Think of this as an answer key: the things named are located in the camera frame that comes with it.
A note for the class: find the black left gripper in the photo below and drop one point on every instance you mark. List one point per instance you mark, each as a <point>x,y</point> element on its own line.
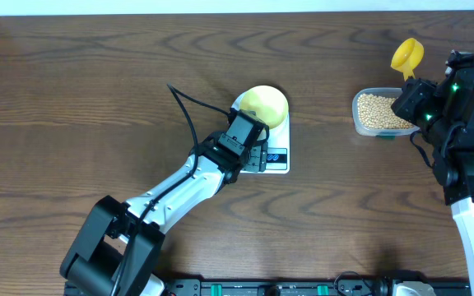
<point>257,162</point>

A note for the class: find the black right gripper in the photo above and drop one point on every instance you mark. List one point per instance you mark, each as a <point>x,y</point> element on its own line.
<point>415,90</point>

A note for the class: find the yellow plastic measuring scoop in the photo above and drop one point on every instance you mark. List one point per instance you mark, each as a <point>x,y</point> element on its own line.
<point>407,57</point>

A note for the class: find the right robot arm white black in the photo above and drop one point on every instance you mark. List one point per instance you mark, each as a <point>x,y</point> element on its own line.
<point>444,114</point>

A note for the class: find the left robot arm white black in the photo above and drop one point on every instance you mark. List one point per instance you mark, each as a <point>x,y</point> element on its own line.
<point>116,249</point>

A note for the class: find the white digital kitchen scale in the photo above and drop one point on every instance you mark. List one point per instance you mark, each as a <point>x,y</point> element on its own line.
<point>278,151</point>

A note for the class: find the pale yellow bowl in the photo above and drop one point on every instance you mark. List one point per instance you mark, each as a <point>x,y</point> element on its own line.
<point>269,104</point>

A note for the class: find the clear plastic container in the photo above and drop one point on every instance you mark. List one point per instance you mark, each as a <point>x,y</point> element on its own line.
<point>364,131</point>

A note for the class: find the soybeans pile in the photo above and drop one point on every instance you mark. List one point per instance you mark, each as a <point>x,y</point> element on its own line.
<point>375,112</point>

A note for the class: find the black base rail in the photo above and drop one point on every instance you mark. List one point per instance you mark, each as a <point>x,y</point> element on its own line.
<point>193,287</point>

